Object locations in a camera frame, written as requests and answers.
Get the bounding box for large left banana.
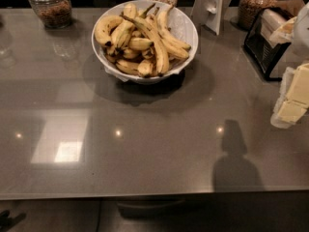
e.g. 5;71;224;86
95;15;123;47

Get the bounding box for right curved banana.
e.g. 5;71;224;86
157;6;191;50

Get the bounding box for middle short banana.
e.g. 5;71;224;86
128;38;154;50

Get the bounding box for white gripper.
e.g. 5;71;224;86
270;2;309;129

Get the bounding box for black wire packet rack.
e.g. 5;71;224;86
243;8;293;81

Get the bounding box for left glass granola jar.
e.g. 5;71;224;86
28;0;71;28

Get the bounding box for front stubby banana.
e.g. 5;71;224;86
137;59;154;77

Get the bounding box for white bowl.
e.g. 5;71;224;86
92;0;199;85

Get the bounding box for right glass granola jar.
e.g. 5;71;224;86
239;0;279;30

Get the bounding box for front bottom banana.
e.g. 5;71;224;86
116;59;138;75

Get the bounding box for long central banana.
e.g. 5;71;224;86
123;15;169;76

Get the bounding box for top back banana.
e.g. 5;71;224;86
124;3;137;18

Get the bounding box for white sign stand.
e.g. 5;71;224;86
190;0;238;35

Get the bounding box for upright centre banana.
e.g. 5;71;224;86
112;20;134;50

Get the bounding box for glass granola jar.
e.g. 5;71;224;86
28;0;71;28
239;0;279;30

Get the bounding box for right lower banana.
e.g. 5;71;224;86
162;39;189;60

